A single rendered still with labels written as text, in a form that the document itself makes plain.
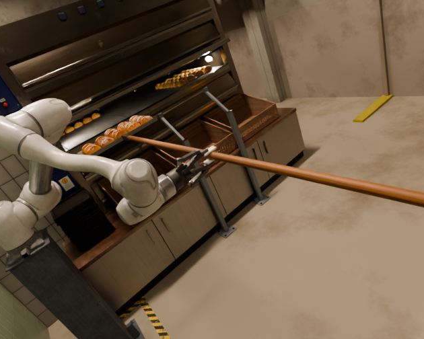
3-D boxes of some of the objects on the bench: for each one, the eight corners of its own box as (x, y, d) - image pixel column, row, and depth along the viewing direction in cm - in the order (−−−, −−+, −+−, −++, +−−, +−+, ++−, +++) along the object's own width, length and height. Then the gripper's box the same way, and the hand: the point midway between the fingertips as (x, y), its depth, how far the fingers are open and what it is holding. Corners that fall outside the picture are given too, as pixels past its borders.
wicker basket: (211, 139, 302) (201, 116, 290) (248, 115, 324) (240, 92, 312) (241, 144, 263) (231, 118, 251) (280, 116, 285) (273, 90, 273)
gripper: (156, 163, 105) (204, 132, 115) (173, 197, 112) (217, 165, 122) (165, 167, 99) (215, 134, 109) (184, 202, 106) (228, 168, 116)
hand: (210, 155), depth 114 cm, fingers closed on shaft, 3 cm apart
